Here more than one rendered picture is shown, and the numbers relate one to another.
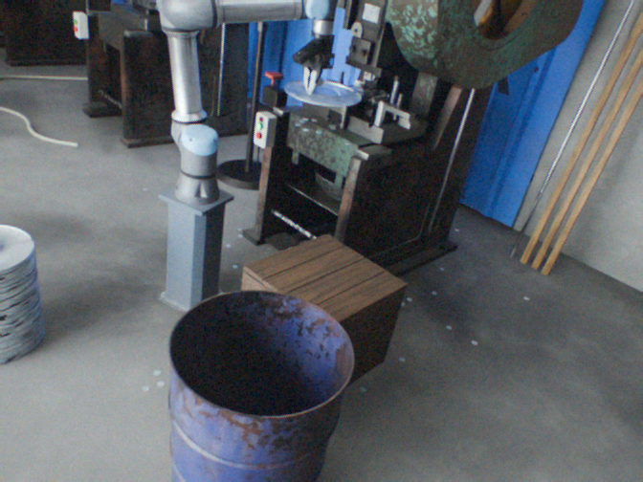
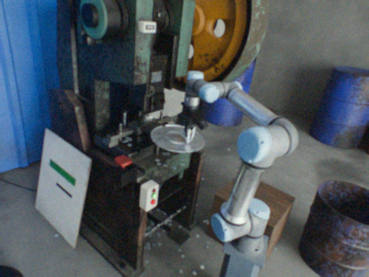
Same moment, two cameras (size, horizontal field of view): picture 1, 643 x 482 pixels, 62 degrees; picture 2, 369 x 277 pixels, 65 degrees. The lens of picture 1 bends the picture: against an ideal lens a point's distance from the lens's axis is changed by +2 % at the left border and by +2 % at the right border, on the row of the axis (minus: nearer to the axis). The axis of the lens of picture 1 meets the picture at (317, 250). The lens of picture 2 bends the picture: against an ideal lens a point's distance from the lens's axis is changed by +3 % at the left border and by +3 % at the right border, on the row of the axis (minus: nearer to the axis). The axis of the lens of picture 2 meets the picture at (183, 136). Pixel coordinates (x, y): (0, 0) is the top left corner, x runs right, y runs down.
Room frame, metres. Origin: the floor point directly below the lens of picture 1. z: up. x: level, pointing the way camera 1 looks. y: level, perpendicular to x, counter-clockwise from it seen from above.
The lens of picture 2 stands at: (2.08, 1.42, 1.45)
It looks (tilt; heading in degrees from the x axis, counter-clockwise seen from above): 26 degrees down; 266
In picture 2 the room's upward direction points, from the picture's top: 8 degrees clockwise
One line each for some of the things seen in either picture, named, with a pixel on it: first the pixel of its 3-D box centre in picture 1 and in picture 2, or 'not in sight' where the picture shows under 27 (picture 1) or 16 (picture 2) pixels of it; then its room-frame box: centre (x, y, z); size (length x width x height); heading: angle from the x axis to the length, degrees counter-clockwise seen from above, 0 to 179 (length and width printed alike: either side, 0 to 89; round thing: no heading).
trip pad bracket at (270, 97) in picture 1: (273, 108); (125, 182); (2.25, 0.30, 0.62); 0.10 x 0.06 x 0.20; 50
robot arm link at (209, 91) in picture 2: not in sight; (208, 91); (1.91, 0.21, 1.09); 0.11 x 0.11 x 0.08; 28
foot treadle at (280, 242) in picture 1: (320, 232); (150, 217); (2.12, 0.00, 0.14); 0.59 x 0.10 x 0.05; 140
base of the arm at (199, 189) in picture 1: (198, 182); (249, 234); (1.65, 0.45, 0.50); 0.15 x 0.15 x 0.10
